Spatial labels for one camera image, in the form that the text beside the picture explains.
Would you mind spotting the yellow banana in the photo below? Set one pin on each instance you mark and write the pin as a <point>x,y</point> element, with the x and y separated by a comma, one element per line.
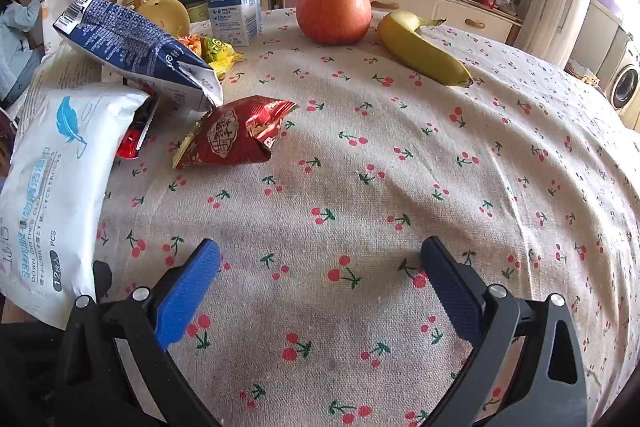
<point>420,49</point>

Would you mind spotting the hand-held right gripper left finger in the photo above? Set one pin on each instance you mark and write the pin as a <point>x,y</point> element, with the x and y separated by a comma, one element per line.
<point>187,292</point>

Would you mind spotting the washing machine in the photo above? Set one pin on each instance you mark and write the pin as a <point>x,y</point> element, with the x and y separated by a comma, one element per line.
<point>627,82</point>

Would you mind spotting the cherry print tablecloth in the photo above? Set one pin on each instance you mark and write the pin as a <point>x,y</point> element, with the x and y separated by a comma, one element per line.
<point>350,187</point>

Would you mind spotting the yellow candy wrapper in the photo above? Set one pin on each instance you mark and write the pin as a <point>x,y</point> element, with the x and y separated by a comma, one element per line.
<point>217,52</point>

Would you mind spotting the red milk tea packet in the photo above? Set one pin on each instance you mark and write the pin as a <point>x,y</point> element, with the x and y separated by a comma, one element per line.
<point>131,142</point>

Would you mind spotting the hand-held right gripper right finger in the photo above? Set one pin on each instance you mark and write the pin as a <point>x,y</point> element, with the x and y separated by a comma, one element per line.
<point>452,292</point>

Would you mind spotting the yellow pear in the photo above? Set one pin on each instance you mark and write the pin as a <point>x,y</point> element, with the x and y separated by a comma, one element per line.
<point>167,14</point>

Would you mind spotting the red and gold snack packet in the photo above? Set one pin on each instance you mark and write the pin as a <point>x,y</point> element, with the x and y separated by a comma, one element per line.
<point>225,137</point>

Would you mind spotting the red apple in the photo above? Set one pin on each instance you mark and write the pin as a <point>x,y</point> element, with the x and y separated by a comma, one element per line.
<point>334,12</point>

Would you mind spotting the white wipes packet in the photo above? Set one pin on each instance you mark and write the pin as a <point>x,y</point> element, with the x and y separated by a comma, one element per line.
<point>55,187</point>

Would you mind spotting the blue and white milk carton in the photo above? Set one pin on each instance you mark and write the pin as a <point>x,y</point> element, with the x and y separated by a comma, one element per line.
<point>130,42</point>

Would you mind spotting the orange candy wrapper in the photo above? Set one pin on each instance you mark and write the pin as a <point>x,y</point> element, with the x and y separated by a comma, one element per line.
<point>190,43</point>

